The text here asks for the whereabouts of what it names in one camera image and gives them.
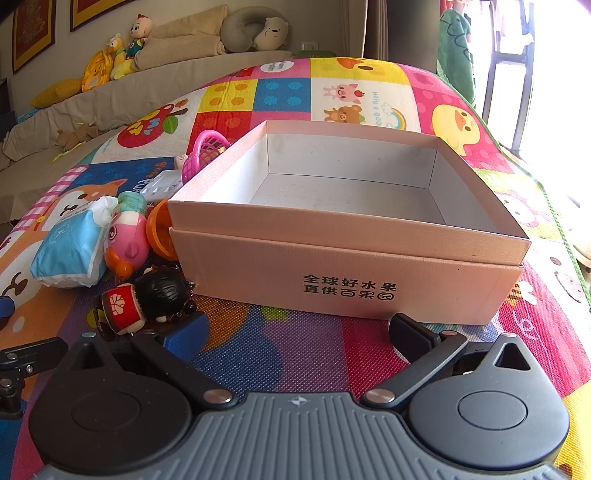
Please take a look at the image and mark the yellow orange plush toy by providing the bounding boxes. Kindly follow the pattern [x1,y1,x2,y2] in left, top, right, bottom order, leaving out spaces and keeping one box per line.
[82,51,112,92]

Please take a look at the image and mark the yellow duck plush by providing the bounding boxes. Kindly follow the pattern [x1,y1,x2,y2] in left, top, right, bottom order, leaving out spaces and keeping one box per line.
[106,34,139,80]

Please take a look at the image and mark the black-haired doll figure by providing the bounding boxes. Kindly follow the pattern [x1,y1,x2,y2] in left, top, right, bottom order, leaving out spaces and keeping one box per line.
[93,265,198,342]

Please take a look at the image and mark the blue tissue pack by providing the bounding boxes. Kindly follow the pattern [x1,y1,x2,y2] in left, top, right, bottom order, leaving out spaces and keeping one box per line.
[30,196,118,288]

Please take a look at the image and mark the dark window frame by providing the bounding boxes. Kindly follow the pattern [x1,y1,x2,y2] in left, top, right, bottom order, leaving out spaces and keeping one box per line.
[480,0,532,153]

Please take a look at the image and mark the brown teddy bear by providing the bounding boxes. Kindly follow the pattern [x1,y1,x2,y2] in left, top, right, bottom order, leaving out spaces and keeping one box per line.
[56,122,100,151]

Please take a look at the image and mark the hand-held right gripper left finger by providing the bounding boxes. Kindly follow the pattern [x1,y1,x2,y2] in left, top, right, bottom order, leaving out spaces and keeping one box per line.
[69,311,236,407]

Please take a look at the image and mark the white bear plush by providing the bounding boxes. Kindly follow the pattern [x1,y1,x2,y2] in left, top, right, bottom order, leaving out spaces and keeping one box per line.
[253,17,290,51]

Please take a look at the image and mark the mint green round toy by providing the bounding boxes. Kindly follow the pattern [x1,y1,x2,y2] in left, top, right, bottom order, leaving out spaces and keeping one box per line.
[117,191,148,215]

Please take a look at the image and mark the beige cushion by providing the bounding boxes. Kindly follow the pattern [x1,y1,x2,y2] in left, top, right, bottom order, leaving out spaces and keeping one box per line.
[150,4,229,41]
[134,34,228,72]

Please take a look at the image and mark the pink bird toy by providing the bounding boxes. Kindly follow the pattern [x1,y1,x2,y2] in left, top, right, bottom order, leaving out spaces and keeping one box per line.
[102,210,151,280]

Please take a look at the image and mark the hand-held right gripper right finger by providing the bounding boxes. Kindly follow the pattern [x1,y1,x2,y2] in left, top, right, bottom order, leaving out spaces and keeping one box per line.
[360,313,532,411]

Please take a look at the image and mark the pink cardboard box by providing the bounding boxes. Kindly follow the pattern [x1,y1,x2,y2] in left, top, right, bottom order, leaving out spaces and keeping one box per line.
[167,120,532,326]

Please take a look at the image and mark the grey neck pillow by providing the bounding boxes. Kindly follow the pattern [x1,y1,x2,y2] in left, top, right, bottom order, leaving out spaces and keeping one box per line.
[220,7,273,54]

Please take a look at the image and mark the green towel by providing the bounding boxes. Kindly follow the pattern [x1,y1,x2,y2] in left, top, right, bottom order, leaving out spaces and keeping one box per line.
[436,9,476,109]

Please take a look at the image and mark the white plastic adapter box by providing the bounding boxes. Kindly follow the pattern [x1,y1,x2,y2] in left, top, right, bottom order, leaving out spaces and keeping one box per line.
[139,170,184,201]

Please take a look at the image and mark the colourful printed play mat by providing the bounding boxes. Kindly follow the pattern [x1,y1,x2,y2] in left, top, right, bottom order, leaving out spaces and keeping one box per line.
[0,58,591,480]

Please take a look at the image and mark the red framed wall picture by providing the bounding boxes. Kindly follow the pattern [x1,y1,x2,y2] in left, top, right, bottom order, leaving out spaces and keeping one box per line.
[11,0,57,75]
[69,0,139,32]

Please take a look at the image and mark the grey curtain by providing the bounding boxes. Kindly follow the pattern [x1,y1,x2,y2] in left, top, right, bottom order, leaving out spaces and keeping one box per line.
[367,0,439,72]

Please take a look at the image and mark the cartoon boy doll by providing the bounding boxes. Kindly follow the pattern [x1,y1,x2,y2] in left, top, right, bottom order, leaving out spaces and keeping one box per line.
[122,14,149,61]

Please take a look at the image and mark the beige covered sofa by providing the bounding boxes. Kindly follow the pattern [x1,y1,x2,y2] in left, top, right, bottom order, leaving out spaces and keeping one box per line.
[0,48,296,222]

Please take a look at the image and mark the orange round toy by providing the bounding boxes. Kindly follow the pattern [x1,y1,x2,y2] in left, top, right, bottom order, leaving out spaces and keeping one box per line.
[145,199,178,261]

